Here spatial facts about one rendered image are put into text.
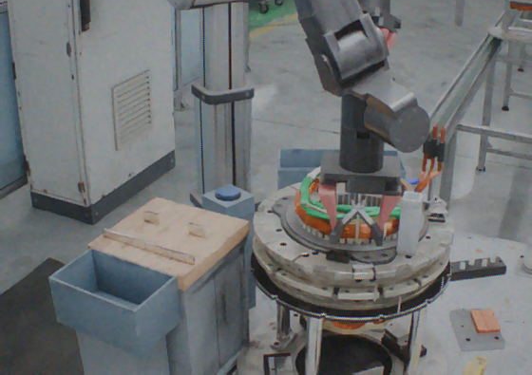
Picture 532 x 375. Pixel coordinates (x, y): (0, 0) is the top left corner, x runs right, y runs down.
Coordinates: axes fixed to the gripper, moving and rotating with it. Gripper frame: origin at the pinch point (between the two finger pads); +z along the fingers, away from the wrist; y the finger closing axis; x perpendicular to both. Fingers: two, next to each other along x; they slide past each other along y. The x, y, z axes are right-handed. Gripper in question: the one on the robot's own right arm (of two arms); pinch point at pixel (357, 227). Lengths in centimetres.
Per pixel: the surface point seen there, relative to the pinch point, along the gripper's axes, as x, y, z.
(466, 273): 49, 27, 37
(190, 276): 2.2, -23.6, 11.1
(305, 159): 51, -11, 13
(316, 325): 3.2, -4.8, 19.0
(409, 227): 5.5, 7.7, 2.6
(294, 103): 389, -42, 117
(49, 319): 119, -113, 116
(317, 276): 2.6, -5.1, 9.8
